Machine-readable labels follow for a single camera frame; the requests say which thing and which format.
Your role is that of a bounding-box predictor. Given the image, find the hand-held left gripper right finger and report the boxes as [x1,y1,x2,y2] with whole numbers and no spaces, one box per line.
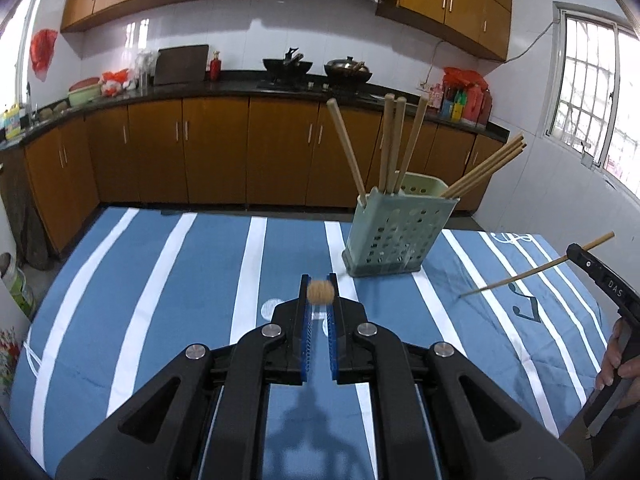
[325,272,586,480]

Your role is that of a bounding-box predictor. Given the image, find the window with grille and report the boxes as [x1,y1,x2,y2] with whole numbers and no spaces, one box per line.
[545,2,640,191]

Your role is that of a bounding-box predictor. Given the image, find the yellow detergent bottle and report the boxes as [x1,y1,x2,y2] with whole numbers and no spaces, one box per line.
[2,104,25,141]

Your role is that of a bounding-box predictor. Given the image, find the colourful condiment bottles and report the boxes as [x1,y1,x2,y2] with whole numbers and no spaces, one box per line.
[427,85,468,123]

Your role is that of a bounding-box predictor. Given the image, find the red canisters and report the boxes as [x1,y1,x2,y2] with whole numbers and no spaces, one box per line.
[465,85,493,126]

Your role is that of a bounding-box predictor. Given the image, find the floral printed item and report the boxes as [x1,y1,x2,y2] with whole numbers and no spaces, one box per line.
[0,327,23,401]

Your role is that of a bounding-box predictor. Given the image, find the red and white plastic bag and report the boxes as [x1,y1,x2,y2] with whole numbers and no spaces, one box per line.
[100,70,135,97]

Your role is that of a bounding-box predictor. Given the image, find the green perforated utensil holder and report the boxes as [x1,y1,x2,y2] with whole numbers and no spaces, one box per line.
[342,171,461,278]

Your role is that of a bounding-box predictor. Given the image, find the brown lower kitchen cabinets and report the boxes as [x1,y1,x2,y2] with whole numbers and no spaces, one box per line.
[22,92,506,256]

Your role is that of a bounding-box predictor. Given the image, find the wooden chopstick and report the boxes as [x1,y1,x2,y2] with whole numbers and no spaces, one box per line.
[455,145,528,198]
[326,98,370,198]
[447,139,527,197]
[442,132,525,196]
[389,95,408,195]
[306,280,335,306]
[397,94,431,192]
[377,93,396,195]
[459,231,616,298]

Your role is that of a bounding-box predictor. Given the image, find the gas stove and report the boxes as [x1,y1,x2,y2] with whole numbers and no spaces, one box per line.
[256,79,373,95]

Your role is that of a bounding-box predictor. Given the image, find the person's right hand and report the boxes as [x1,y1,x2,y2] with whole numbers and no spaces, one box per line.
[595,319,640,392]

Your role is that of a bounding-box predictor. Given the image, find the black kitchen countertop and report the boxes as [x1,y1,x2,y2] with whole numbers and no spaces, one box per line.
[0,72,511,148]

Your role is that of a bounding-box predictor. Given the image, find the black wok with lid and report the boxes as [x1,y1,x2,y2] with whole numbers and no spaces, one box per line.
[324,56,374,85]

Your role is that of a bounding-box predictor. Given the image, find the dark cloth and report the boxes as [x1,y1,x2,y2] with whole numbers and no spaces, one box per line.
[0,160,48,273]

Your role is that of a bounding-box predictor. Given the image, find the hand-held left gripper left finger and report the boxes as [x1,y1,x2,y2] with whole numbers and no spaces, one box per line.
[55,272,313,480]

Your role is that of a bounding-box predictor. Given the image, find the black wok with handle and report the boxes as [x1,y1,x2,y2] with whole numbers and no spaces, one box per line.
[262,47,314,81]

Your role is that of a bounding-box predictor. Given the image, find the glass cups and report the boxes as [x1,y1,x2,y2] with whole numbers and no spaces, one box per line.
[132,51,155,90]

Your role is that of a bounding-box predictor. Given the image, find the green basin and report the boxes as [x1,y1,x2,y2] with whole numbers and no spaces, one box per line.
[67,77,103,107]

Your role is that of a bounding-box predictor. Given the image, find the blue striped tablecloth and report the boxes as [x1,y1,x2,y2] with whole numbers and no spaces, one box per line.
[10,205,613,480]

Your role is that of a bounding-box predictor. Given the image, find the dark cutting board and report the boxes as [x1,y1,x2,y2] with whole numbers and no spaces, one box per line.
[153,44,211,86]

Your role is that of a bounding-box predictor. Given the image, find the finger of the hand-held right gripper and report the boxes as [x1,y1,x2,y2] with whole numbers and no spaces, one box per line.
[566,242,608,281]

